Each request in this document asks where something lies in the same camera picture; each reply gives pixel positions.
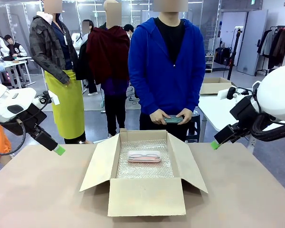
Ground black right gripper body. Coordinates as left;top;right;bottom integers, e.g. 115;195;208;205
229;95;261;129

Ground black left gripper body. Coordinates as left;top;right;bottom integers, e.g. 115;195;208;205
16;104;48;135

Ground teal glasses case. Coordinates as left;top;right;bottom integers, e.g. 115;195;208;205
163;115;184;125

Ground pink white glasses case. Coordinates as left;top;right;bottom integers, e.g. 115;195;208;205
127;150;162;163

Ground large cardboard box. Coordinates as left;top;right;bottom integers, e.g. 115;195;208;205
79;128;209;217

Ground person's right forearm blue sleeve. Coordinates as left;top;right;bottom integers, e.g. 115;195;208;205
129;78;162;117

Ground person's left forearm blue sleeve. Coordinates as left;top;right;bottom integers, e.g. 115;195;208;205
180;77;206;115

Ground pink framed glasses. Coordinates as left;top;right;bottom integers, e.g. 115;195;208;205
130;153;159;161

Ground person's left hand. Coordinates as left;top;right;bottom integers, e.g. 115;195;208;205
175;109;193;125

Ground person's right hand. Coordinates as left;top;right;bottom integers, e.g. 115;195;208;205
149;108;169;125

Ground white work table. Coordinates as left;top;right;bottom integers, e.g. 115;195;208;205
198;90;255;154

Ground mannequin camo jacket yellow skirt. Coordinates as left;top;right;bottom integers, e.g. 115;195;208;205
29;0;86;144

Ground dark grey stool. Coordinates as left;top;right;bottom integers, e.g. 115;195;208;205
185;113;202;143

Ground small open cardboard box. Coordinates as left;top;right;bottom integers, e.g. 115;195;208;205
200;77;238;96

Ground black tripod stand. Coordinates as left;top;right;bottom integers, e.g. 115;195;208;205
227;27;243;81

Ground white shoe rack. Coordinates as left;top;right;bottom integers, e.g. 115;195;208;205
205;55;215;73

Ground white office desk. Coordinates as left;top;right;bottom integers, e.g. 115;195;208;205
0;56;37;90

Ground black luggage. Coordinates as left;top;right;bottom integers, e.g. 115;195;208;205
214;47;231;65

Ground clothes rack with coats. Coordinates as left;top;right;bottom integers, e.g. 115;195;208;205
255;25;285;77

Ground person in blue hoodie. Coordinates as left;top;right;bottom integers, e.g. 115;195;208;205
128;0;206;143

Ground clear bubble wrap sheet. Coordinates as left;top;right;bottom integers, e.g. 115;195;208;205
116;140;175;179

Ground mannequin dark red garment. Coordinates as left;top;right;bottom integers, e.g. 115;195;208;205
76;0;132;138

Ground person with white face mask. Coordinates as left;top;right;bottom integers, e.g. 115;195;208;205
123;23;135;40

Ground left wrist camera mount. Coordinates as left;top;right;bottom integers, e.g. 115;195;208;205
35;89;60;107

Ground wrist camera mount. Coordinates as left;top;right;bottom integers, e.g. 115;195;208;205
35;89;60;107
217;86;243;101

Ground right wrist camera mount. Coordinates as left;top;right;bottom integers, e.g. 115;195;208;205
217;86;243;101

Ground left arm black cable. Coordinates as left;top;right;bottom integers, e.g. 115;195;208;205
0;118;27;156

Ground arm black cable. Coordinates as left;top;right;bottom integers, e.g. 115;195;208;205
0;118;27;156
250;113;285;143

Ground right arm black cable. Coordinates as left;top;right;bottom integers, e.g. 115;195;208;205
250;113;285;143

